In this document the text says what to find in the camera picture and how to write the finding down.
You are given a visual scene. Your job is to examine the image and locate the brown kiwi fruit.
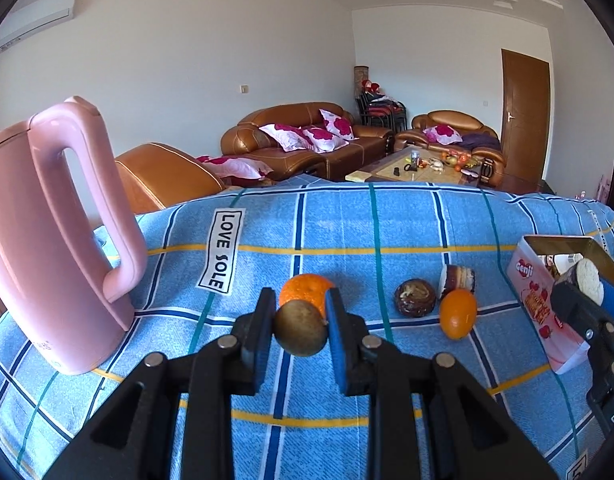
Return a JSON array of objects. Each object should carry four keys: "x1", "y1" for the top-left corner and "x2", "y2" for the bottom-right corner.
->
[{"x1": 273, "y1": 299, "x2": 328, "y2": 358}]

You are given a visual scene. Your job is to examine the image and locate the orange tangerine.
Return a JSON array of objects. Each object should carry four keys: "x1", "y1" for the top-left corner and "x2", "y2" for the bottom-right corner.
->
[
  {"x1": 279, "y1": 273, "x2": 335, "y2": 318},
  {"x1": 439, "y1": 289, "x2": 477, "y2": 340}
]

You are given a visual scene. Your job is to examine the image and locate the layered cylinder cake toy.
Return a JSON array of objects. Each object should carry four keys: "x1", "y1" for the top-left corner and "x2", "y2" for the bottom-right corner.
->
[{"x1": 438, "y1": 264, "x2": 476, "y2": 299}]

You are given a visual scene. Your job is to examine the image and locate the dark chocolate round toy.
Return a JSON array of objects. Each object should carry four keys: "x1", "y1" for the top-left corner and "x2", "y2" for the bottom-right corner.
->
[{"x1": 395, "y1": 278, "x2": 437, "y2": 318}]

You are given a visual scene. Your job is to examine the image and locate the blue plaid table cloth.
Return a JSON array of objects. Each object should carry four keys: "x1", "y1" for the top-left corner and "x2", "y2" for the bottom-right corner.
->
[{"x1": 0, "y1": 178, "x2": 614, "y2": 479}]

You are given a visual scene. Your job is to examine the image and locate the pink rectangular tin box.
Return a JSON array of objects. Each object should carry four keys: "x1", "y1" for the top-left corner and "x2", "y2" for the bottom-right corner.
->
[{"x1": 506, "y1": 235, "x2": 614, "y2": 375}]

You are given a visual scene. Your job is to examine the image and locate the pink floral cushion on floor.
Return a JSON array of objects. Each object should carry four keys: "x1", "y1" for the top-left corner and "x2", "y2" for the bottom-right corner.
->
[{"x1": 196, "y1": 156, "x2": 273, "y2": 181}]

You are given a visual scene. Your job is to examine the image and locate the wooden coffee table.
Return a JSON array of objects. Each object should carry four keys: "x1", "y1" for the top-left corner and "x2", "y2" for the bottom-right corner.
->
[{"x1": 345, "y1": 146, "x2": 484, "y2": 186}]

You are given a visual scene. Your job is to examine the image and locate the brown leather near chair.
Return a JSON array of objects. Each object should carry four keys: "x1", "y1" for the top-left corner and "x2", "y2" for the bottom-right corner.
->
[{"x1": 115, "y1": 142, "x2": 226, "y2": 214}]

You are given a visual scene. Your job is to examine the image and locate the brown leather three-seat sofa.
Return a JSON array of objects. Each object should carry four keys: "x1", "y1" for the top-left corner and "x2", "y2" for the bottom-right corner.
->
[{"x1": 220, "y1": 102, "x2": 394, "y2": 181}]

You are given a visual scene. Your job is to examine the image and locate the stacked dark chairs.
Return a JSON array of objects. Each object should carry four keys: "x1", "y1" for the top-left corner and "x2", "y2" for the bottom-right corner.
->
[{"x1": 356, "y1": 92, "x2": 408, "y2": 133}]

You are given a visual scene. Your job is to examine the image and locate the brown leather armchair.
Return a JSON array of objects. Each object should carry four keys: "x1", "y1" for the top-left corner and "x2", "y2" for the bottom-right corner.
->
[{"x1": 394, "y1": 110, "x2": 506, "y2": 188}]

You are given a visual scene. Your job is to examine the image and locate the brown wooden door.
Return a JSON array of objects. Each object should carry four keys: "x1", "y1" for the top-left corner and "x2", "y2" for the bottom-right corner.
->
[{"x1": 501, "y1": 50, "x2": 551, "y2": 184}]

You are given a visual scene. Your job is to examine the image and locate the white wall air conditioner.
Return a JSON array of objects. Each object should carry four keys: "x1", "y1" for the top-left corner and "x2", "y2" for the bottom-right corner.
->
[{"x1": 0, "y1": 0, "x2": 76, "y2": 52}]

